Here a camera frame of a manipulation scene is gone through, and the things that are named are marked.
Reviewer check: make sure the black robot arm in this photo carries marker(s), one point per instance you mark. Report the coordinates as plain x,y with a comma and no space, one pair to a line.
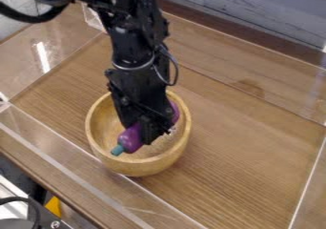
134,23

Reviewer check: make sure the purple toy eggplant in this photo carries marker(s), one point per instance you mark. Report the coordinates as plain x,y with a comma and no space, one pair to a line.
130,139

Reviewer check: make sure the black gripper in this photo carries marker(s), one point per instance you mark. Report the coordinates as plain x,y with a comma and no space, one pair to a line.
142,87

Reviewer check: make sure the clear acrylic corner bracket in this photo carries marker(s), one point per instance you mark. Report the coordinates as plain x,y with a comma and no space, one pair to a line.
91,18

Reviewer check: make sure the brown wooden bowl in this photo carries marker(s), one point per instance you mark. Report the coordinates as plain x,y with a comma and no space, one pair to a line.
151,158

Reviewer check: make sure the clear acrylic tray wall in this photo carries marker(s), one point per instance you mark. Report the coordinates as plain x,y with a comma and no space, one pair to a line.
252,170

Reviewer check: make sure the yellow black base equipment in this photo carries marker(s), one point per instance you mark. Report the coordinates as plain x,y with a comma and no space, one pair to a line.
27,203

